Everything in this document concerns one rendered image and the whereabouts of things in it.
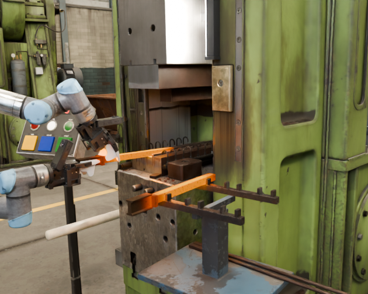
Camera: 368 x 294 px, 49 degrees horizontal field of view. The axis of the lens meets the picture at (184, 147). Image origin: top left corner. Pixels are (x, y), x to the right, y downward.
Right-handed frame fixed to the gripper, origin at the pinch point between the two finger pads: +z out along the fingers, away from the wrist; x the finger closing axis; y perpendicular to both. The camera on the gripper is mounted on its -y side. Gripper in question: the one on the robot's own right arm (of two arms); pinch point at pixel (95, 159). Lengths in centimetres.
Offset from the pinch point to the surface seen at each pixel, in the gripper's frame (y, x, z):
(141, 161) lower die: 5.7, -5.1, 25.8
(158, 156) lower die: 2.2, 5.0, 26.6
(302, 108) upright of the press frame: -16, 43, 74
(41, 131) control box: -5, -59, 7
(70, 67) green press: -48, -495, 266
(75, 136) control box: -3.5, -40.0, 14.5
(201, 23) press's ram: -51, 13, 44
